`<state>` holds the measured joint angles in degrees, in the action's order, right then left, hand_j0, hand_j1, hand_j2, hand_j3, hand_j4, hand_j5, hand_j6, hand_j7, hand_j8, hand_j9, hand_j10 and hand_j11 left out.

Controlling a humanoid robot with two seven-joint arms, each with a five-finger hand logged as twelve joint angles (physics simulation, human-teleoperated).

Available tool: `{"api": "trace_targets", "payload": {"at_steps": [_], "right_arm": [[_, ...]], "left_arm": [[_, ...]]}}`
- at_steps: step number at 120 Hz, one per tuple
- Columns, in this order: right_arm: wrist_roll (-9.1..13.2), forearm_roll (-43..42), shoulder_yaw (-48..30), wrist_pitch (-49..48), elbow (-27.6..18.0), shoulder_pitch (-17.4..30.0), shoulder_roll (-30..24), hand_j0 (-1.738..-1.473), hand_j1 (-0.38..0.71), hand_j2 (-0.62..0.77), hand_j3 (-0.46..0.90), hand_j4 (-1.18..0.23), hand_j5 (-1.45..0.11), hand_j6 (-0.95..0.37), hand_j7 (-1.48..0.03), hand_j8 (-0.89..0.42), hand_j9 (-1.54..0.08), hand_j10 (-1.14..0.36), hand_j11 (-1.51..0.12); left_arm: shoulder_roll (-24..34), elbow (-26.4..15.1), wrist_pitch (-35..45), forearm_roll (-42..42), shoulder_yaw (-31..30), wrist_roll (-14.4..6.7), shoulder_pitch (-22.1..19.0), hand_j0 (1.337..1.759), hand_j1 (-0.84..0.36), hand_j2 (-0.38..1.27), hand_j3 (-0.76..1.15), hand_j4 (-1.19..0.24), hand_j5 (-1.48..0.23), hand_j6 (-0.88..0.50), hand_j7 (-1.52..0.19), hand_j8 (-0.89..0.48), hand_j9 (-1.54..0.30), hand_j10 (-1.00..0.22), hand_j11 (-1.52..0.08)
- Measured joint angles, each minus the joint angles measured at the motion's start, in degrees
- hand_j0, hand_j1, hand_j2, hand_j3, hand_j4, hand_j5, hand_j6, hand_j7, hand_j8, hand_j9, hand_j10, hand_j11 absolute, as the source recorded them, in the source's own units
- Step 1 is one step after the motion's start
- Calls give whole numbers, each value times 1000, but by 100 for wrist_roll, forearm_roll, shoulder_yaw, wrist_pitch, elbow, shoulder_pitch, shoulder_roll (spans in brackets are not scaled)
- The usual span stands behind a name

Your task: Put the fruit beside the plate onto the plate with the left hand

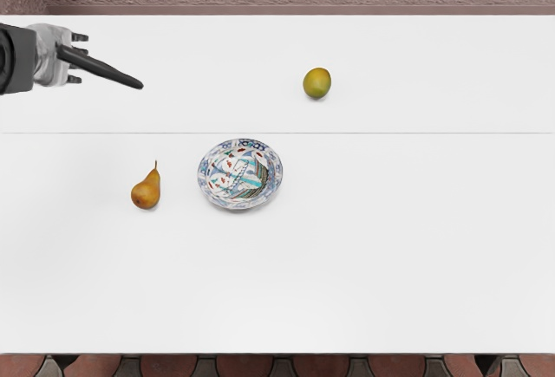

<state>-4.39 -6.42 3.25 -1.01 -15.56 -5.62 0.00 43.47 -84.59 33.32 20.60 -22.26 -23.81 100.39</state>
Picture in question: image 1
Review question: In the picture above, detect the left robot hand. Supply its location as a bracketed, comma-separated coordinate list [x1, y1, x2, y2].
[25, 23, 145, 91]

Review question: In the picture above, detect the patterned ceramic plate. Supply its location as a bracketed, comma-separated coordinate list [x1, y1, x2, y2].
[197, 137, 285, 213]

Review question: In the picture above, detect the brown pear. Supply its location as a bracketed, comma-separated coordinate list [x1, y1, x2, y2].
[130, 159, 162, 211]

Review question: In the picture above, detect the green yellow mango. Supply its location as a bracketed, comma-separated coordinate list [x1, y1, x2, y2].
[302, 67, 332, 101]

